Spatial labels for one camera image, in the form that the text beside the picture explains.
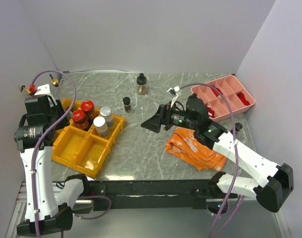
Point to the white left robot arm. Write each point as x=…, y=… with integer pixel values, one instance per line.
x=45, y=213

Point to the red sock middle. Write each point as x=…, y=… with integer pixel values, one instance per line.
x=217, y=92

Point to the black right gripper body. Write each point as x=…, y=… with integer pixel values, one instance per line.
x=175, y=117

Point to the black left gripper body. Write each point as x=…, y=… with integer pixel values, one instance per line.
x=57, y=111

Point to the red sock right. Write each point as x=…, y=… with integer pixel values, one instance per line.
x=242, y=98

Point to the black-lid jar brown powder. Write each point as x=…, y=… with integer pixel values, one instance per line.
x=141, y=84

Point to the white-lid jar edge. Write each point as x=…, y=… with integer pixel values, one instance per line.
x=101, y=126

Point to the red-lid sauce jar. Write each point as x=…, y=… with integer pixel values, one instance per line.
x=79, y=117
x=88, y=107

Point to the red sock in tray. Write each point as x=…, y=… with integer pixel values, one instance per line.
x=211, y=112

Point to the blue-label clear jar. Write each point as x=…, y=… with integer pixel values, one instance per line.
x=107, y=114

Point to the tall oil bottle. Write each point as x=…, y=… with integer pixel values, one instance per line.
x=30, y=91
x=57, y=86

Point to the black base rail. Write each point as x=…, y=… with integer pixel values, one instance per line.
x=143, y=194

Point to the orange tie-dye cloth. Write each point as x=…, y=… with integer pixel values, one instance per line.
x=183, y=145

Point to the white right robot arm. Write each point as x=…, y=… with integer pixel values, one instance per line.
x=206, y=144

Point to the pink compartment tray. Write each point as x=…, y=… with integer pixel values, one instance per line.
x=229, y=86

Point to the yellow compartment bin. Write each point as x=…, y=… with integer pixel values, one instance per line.
x=84, y=151

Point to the black-cap spice shaker back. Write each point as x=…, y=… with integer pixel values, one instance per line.
x=127, y=104

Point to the red-lid sauce jar back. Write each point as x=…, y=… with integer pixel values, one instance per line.
x=88, y=107

